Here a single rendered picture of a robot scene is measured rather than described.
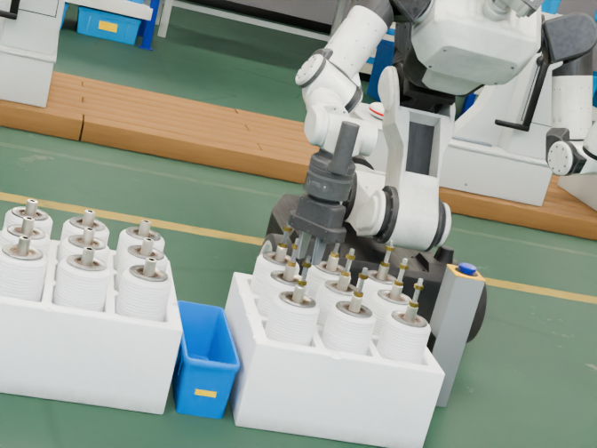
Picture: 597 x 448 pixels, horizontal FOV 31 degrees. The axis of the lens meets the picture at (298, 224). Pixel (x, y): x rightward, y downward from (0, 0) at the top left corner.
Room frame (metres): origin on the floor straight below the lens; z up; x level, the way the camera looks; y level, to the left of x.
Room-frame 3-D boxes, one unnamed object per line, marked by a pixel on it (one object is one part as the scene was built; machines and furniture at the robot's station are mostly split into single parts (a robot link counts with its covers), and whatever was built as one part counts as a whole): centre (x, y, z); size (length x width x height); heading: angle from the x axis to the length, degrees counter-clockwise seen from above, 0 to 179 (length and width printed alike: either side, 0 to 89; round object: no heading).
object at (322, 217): (1.99, -0.04, 0.45); 0.13 x 0.10 x 0.12; 59
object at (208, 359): (2.03, 0.13, 0.06); 0.30 x 0.11 x 0.12; 15
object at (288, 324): (1.98, -0.04, 0.16); 0.10 x 0.10 x 0.18
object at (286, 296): (1.98, -0.04, 0.25); 0.08 x 0.08 x 0.01
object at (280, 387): (2.13, -0.12, 0.09); 0.39 x 0.39 x 0.18; 14
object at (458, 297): (2.27, -0.39, 0.16); 0.07 x 0.07 x 0.31; 14
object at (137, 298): (1.91, 0.25, 0.16); 0.10 x 0.10 x 0.18
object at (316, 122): (2.01, -0.01, 0.60); 0.13 x 0.09 x 0.07; 14
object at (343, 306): (2.01, -0.15, 0.25); 0.08 x 0.08 x 0.01
